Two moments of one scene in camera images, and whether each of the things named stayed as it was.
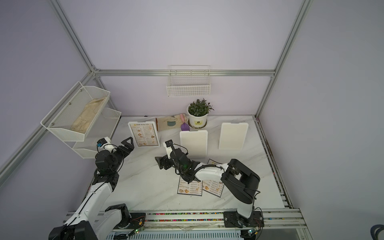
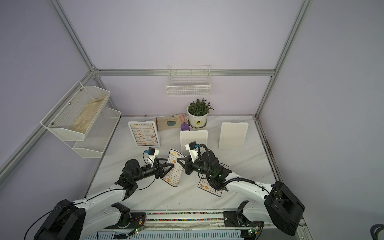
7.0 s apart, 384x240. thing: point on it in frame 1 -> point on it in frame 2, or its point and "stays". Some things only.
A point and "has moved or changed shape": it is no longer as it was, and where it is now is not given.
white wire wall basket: (189, 80) stays
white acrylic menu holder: (145, 134) stays
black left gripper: (130, 148) -> (159, 172)
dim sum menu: (193, 188) has moved or changed shape
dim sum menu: (144, 134) stays
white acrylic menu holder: (195, 143) stays
